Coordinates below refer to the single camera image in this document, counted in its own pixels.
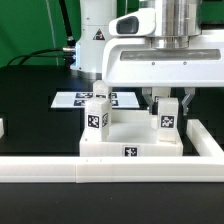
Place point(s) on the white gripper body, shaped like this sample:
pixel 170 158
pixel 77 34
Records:
pixel 163 47

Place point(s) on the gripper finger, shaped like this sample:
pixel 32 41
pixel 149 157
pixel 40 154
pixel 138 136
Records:
pixel 147 95
pixel 189 94

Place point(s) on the white square tabletop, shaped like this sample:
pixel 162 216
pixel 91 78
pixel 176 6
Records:
pixel 132 133

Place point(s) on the white marker plate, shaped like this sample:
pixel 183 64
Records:
pixel 70 100

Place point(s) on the white L-shaped fence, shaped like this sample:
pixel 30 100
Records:
pixel 206 166

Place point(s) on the white block left edge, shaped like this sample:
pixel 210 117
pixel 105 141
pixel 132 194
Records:
pixel 1 128

